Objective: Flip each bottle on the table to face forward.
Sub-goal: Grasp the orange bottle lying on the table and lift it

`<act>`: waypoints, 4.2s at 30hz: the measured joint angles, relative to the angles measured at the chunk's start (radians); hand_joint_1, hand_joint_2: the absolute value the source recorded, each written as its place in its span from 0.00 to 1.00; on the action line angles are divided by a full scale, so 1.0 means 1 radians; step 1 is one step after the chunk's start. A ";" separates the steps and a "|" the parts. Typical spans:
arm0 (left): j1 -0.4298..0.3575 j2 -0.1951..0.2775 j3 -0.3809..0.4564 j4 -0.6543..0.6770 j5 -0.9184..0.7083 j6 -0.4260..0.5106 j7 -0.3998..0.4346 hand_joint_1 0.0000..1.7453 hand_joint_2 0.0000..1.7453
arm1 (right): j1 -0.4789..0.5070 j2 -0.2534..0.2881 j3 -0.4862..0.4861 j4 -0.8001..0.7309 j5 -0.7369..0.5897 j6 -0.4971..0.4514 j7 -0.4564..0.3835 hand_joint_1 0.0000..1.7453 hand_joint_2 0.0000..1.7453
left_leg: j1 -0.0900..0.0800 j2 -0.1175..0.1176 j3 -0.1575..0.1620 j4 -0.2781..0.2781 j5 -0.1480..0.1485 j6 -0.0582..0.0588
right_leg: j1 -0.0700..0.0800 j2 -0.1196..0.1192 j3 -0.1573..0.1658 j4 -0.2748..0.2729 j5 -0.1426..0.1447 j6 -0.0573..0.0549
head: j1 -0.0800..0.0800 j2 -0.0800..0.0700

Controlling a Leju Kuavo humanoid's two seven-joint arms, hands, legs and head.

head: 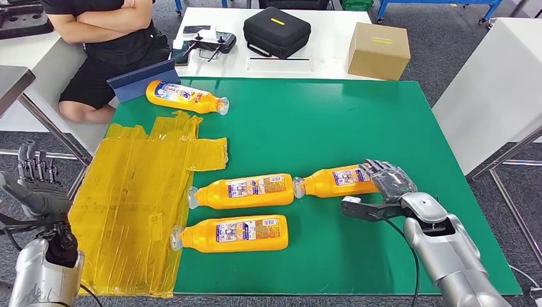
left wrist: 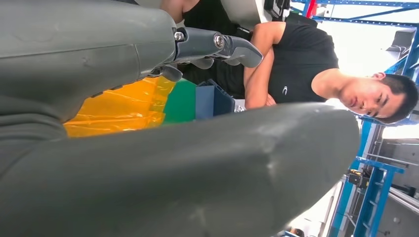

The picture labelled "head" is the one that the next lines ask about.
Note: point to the grey metal table rail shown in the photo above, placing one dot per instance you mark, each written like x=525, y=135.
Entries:
x=78, y=182

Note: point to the dark tablet device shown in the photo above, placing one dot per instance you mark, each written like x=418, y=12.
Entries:
x=182, y=57

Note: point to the blue metal cart frame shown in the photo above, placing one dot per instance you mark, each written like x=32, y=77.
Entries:
x=466, y=2

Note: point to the person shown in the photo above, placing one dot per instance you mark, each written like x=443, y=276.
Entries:
x=114, y=51

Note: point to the black carrying case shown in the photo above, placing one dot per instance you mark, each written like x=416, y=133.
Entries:
x=275, y=36

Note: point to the black moulded tray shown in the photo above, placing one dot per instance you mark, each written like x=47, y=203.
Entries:
x=21, y=19

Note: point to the brown cardboard box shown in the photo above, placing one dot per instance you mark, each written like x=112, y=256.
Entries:
x=377, y=57

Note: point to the black remote controller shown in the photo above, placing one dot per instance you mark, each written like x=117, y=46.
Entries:
x=222, y=42

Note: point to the orange plastic bottle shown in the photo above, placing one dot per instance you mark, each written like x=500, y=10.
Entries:
x=330, y=182
x=254, y=200
x=182, y=97
x=237, y=244

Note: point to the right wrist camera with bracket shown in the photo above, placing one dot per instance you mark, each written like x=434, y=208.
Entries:
x=364, y=208

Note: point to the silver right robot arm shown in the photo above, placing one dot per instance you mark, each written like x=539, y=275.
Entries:
x=449, y=254

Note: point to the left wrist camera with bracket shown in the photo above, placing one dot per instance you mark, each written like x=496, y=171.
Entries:
x=10, y=221

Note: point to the yellow taped cardboard sheet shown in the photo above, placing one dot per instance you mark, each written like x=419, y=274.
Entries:
x=127, y=212

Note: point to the black crate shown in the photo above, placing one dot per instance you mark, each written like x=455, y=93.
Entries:
x=296, y=3

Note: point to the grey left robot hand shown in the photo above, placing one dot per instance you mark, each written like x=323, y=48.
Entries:
x=42, y=199

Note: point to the blue tablet case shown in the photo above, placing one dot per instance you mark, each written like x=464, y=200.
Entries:
x=142, y=84

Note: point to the grey metal leg frame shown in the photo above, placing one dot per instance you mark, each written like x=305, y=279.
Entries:
x=506, y=154

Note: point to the dark grey side table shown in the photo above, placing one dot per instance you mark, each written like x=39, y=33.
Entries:
x=12, y=83

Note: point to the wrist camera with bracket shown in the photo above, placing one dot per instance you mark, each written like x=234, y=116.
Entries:
x=10, y=221
x=364, y=208

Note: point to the white side table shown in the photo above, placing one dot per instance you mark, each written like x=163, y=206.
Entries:
x=499, y=83

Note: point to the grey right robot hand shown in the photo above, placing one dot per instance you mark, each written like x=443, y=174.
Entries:
x=394, y=182

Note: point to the green plastic crate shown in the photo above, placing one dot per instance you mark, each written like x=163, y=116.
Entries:
x=357, y=4

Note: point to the person's left forearm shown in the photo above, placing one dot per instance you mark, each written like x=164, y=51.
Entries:
x=110, y=18

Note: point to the green table mat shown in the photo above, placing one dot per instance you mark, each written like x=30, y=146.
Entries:
x=338, y=127

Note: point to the person's right forearm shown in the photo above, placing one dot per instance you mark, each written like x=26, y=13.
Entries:
x=93, y=34

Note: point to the white and grey desk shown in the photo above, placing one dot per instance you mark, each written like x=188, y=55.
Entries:
x=42, y=67

